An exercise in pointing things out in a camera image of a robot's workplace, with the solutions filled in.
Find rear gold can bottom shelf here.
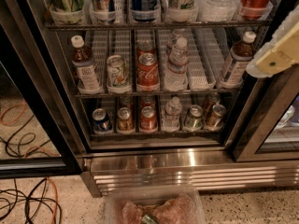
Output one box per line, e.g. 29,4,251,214
120,96,134,110

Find water bottle bottom shelf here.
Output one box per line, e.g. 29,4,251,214
163,96,182,132

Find clear plastic bin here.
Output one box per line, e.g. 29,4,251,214
105,185,206,224

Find rear Coca-Cola can middle shelf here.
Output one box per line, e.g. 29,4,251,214
136,40,156,57

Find stainless steel display fridge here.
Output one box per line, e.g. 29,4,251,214
26,0,298,196

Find front red can bottom shelf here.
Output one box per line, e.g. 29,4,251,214
140,106,157,131

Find left iced tea bottle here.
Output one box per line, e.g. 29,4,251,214
71,35,100,91

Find open glass fridge door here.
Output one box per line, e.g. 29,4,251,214
0,0,84,178

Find gold can shelf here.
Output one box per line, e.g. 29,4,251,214
120,96,134,110
117,107,135,131

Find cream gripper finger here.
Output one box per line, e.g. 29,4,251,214
246,5,299,78

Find rear right gold can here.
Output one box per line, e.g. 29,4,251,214
202,92,221,115

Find iced tea bottle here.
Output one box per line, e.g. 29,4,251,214
221,31,256,85
71,35,100,91

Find front Coca-Cola can middle shelf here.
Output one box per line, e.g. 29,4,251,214
137,53,158,86

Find front right gold can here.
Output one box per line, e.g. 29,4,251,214
205,105,226,129

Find white green soda can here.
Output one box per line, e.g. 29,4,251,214
107,55,129,88

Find green silver can bottom shelf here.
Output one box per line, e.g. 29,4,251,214
184,105,203,129

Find right iced tea bottle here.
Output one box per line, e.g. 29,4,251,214
221,31,256,85

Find pink cloth in bin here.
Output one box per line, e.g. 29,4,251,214
120,194,198,224

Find front gold can bottom shelf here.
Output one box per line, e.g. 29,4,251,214
117,107,135,131

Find blue can bottom shelf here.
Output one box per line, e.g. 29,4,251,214
92,108,112,133

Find rear water bottle middle shelf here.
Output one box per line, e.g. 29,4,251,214
165,29,184,55

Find green object in bin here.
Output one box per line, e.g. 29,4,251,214
141,214,158,224

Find front water bottle middle shelf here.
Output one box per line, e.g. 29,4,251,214
164,37,189,91

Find rear red can bottom shelf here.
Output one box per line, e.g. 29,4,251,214
141,95,156,107

